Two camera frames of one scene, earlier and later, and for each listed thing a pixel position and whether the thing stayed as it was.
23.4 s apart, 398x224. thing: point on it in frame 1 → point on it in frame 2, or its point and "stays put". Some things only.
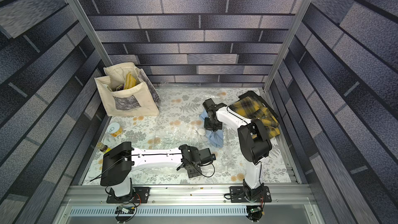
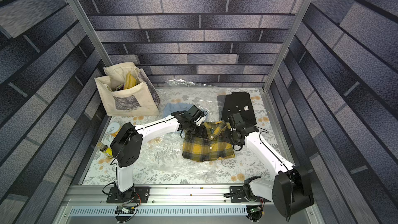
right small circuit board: x=255 y=209 stays put
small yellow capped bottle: x=103 y=148 stays put
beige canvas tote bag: x=125 y=91 stays put
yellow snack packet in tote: x=130 y=81 stays put
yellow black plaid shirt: x=251 y=109 → x=215 y=145
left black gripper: x=196 y=172 → x=202 y=133
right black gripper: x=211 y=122 → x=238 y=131
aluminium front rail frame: x=290 y=204 stays put
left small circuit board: x=122 y=209 stays put
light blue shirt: x=215 y=137 → x=170 y=108
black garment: x=252 y=93 → x=239 y=102
